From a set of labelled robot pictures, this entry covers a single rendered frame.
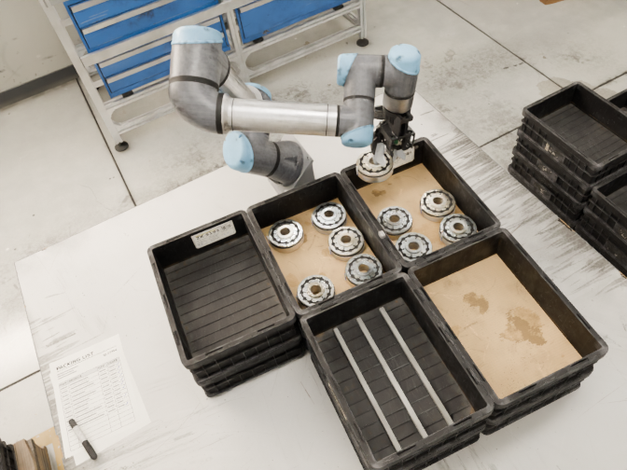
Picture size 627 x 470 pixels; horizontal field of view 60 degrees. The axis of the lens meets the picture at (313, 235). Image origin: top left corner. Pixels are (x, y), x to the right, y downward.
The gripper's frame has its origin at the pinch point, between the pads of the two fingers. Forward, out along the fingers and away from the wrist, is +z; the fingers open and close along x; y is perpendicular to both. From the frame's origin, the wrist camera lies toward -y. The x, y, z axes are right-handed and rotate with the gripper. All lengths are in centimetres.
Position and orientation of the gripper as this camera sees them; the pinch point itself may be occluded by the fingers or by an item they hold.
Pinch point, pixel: (383, 158)
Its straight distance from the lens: 156.8
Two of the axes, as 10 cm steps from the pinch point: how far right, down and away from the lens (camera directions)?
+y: 4.1, 7.1, -5.8
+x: 9.1, -3.1, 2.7
